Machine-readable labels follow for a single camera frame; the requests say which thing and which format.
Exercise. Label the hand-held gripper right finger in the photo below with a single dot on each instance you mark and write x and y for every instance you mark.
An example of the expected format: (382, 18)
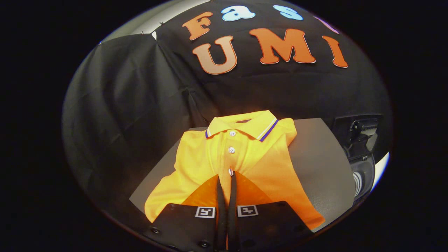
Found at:
(233, 217)

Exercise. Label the orange polo shirt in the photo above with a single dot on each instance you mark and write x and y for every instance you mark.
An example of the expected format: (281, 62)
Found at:
(252, 157)

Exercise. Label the black backdrop cloth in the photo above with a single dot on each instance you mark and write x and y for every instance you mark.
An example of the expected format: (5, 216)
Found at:
(133, 105)

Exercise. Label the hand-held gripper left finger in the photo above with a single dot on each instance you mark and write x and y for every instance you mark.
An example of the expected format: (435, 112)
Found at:
(219, 217)

